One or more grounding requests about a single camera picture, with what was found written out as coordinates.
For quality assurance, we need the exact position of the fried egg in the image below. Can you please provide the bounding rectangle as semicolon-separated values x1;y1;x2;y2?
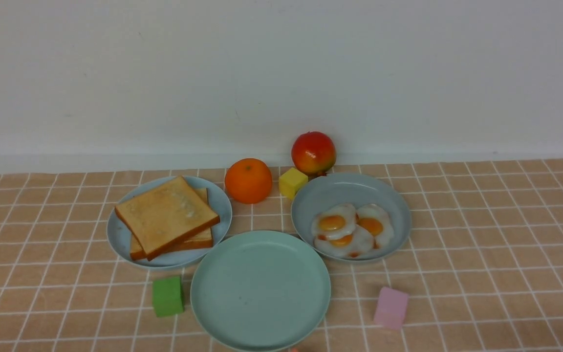
357;203;394;249
311;203;357;241
313;226;375;259

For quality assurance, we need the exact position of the toast slice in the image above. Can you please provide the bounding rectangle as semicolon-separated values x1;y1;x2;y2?
114;176;220;261
130;188;214;261

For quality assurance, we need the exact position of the yellow cube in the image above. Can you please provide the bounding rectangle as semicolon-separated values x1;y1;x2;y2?
279;167;309;200

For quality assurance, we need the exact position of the orange fruit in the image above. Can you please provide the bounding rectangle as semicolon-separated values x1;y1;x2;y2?
225;158;273;204

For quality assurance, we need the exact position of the red yellow apple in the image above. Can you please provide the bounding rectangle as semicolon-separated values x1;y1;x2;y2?
291;131;337;177

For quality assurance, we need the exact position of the grey-blue plate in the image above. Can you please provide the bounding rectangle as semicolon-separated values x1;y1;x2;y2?
291;173;411;263

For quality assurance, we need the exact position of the green plate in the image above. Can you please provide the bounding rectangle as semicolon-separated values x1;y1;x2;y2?
190;230;331;352

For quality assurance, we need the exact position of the green cube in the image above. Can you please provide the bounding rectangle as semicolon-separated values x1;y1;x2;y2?
152;276;185;318

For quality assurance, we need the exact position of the pink cube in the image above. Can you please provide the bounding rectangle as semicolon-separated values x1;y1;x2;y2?
373;286;409;330

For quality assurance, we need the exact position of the light blue plate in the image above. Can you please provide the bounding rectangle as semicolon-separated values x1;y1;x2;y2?
107;176;233;270

